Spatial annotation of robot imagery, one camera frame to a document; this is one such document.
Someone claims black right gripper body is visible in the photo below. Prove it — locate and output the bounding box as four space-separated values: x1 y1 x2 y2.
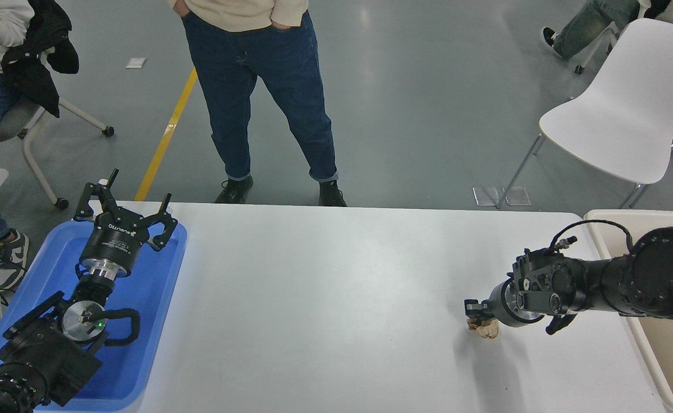
488 279 524 329

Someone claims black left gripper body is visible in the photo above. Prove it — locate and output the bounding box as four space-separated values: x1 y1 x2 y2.
80 212 150 270

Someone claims tan paper ball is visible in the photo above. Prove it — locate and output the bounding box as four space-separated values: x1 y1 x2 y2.
467 318 501 340

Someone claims blue plastic tray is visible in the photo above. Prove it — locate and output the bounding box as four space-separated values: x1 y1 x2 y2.
0 220 188 412

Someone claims clear floor marker plate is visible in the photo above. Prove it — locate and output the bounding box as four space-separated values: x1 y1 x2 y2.
472 186 504 207
502 186 531 206

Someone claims grey wheeled chair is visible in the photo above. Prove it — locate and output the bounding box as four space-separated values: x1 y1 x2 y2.
0 50 115 210

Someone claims black jacket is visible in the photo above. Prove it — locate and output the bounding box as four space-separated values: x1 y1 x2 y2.
0 0 80 119

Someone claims large pale bin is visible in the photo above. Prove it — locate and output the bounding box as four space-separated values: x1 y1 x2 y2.
583 208 673 413

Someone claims standing person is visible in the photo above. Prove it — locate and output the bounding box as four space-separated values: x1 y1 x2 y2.
167 0 348 208

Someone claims white plastic chair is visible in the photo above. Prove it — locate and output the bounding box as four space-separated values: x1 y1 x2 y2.
496 18 673 210

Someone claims white-legged wheeled chair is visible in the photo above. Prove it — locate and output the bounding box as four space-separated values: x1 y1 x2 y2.
574 22 622 75

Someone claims person in grey trousers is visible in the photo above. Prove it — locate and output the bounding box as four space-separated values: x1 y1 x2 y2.
541 0 673 61

